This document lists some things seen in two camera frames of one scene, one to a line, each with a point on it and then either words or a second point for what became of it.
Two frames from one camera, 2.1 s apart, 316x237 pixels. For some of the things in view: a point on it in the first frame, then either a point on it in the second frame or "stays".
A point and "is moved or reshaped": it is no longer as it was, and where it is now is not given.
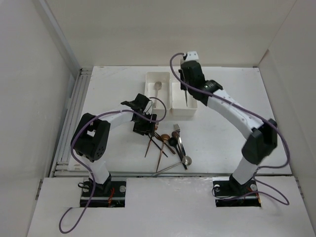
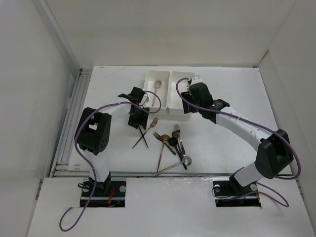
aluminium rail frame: [62, 167] stays
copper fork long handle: [155, 127] is moved or reshaped
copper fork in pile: [159, 137] stays
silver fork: [177, 129] stays
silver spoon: [186, 160] stays
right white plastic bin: [178, 103] stays
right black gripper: [183, 86] → [187, 96]
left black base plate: [109, 189] stays
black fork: [157, 145] → [143, 137]
